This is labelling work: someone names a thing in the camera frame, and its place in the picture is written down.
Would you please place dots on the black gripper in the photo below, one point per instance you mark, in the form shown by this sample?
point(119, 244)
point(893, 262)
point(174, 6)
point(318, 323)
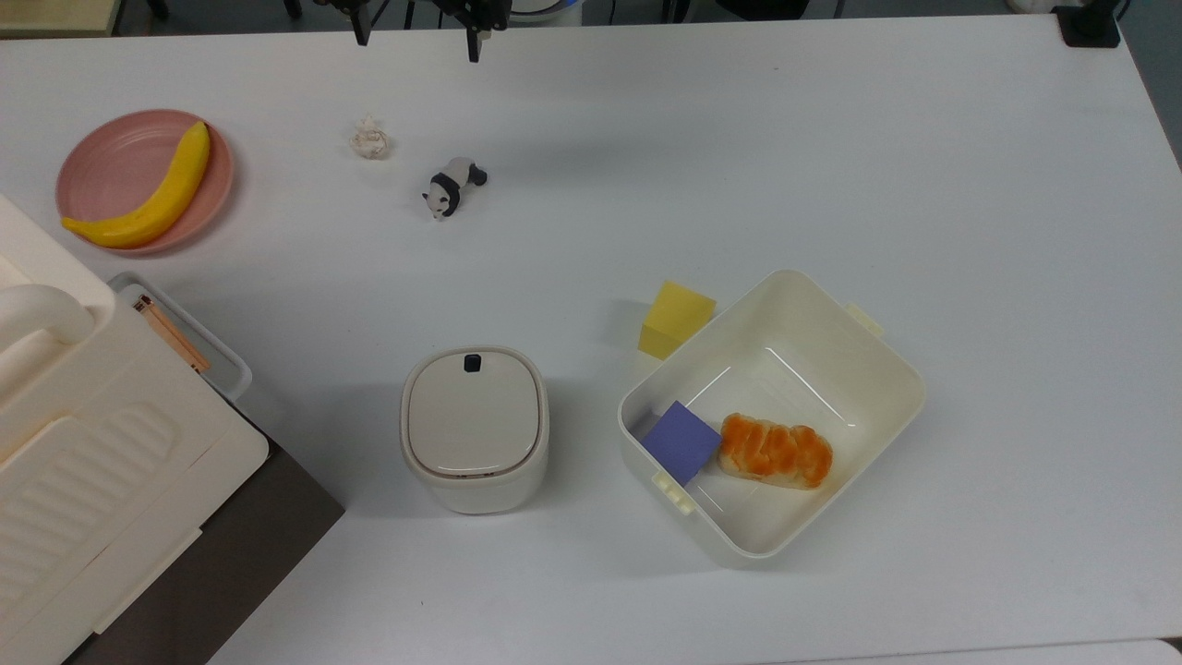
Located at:
point(471, 9)

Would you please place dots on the white lidded trash can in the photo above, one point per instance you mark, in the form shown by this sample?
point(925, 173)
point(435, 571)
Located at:
point(474, 429)

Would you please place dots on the crumpled white paper ball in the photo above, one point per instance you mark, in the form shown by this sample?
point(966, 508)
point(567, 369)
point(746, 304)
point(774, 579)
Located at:
point(370, 140)

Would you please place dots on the blue and white object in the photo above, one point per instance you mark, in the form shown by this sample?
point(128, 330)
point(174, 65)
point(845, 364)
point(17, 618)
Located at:
point(547, 9)

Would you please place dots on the small panda toy figure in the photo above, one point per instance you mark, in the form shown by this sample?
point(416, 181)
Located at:
point(451, 187)

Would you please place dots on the yellow banana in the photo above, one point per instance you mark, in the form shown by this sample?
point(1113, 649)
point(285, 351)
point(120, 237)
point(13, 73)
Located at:
point(171, 194)

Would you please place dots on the pink round plate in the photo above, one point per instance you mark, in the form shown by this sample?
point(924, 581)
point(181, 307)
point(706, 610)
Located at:
point(115, 171)

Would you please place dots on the tan wooden board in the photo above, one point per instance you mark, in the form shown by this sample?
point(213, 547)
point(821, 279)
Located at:
point(57, 15)

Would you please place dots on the clear plastic tray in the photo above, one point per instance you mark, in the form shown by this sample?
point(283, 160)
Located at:
point(217, 356)

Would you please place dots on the yellow foam block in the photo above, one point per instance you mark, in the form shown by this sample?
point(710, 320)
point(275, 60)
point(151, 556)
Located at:
point(676, 319)

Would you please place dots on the orange thin stick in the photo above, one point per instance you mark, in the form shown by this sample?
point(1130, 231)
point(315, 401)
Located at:
point(173, 334)

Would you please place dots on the purple square block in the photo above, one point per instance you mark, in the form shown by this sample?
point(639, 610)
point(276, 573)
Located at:
point(681, 441)

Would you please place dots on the cream plastic storage box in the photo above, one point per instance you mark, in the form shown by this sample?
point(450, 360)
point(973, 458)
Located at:
point(831, 369)

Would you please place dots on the dark brown board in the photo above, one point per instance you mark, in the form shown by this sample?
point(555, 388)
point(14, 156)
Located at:
point(249, 545)

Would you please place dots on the large white plastic appliance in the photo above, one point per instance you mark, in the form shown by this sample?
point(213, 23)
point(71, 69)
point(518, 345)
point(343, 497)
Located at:
point(83, 462)

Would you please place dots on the orange braided bread loaf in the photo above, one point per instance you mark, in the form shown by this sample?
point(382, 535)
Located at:
point(774, 450)

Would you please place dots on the black table clamp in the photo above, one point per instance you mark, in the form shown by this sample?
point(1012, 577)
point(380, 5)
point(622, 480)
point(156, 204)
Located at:
point(1088, 24)

